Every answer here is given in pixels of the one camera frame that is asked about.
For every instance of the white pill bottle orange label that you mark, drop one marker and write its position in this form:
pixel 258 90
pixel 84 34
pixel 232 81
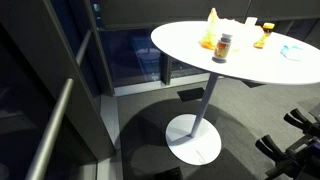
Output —
pixel 222 48

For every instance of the orange plastic carrier bag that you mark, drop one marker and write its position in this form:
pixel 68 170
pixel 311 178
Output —
pixel 242 34

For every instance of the yellow capped dark supplement bottle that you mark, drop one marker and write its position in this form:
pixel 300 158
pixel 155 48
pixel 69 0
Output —
pixel 267 30

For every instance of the black floor outlet cover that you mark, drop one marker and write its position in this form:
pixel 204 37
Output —
pixel 191 94

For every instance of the white cylindrical tube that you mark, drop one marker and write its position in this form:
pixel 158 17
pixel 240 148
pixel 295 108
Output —
pixel 251 21

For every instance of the blue white tissue pack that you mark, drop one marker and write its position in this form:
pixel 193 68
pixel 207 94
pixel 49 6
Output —
pixel 292 52

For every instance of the grey metal handrail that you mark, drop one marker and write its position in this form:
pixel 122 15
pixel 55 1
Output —
pixel 49 164

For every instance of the black tripod clamp equipment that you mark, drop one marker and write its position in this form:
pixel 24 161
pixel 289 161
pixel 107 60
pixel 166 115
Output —
pixel 301 160

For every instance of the white round table pedestal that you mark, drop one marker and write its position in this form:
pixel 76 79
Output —
pixel 192 138

